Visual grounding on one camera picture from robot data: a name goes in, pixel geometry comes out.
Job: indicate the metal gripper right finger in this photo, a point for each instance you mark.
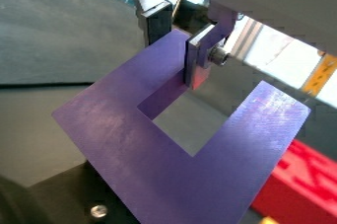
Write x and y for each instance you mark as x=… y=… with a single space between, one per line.
x=202 y=46

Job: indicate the purple U-shaped block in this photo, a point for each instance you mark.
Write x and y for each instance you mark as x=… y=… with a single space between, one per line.
x=166 y=186

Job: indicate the red board with cutouts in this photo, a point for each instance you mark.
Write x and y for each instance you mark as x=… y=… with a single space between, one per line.
x=300 y=192

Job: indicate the yellow long bar block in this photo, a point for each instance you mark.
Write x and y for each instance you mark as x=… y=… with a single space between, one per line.
x=269 y=220

